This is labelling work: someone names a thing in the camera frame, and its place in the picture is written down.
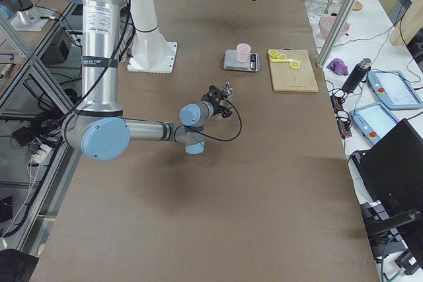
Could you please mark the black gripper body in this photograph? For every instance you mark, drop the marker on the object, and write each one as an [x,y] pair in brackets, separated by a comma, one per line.
[218,106]

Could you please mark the pink plastic cup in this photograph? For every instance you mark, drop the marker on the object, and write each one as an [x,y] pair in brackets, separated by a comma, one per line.
[242,52]

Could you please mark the glass sauce bottle metal spout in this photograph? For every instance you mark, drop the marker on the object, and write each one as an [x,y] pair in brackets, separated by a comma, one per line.
[227,93]

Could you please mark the silver digital kitchen scale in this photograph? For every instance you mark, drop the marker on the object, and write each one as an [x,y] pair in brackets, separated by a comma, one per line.
[252,64]

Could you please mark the yellow plastic knife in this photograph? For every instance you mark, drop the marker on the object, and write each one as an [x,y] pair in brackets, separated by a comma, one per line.
[282,60]

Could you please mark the wooden cutting board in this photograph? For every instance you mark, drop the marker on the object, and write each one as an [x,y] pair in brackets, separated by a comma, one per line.
[286,79]

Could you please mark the lemon slice middle of row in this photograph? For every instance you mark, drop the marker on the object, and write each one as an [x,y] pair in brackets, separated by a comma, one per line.
[276,55]

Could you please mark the pink bowl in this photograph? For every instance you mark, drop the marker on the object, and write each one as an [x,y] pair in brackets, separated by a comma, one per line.
[326,24]

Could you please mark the lemon slice single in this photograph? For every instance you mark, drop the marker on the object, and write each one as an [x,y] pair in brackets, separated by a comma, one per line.
[295,64]

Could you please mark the purple cloth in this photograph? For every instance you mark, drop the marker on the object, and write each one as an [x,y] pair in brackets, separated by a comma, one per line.
[338,66]

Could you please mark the black power strip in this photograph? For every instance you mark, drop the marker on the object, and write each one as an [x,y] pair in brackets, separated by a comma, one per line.
[343,119]

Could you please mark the black thermos bottle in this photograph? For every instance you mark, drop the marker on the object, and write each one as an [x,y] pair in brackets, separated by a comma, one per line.
[355,77]

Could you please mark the near teach pendant tablet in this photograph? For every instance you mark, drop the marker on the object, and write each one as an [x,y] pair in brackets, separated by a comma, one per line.
[374,121]

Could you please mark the teach pendant tablet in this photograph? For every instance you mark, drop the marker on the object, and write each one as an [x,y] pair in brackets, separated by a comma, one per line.
[374,121]
[393,90]

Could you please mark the far teach pendant tablet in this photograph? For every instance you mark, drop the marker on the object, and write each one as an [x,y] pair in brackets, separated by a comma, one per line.
[393,90]

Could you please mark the black monitor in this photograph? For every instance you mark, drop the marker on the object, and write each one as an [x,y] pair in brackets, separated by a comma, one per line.
[392,169]

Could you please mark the black monitor stand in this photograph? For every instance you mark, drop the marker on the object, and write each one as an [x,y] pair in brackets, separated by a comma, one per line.
[380,227]

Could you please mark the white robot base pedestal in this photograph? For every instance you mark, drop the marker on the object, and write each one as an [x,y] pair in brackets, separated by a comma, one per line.
[151,53]

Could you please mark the aluminium frame post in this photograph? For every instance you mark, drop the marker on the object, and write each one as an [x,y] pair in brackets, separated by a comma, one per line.
[330,41]

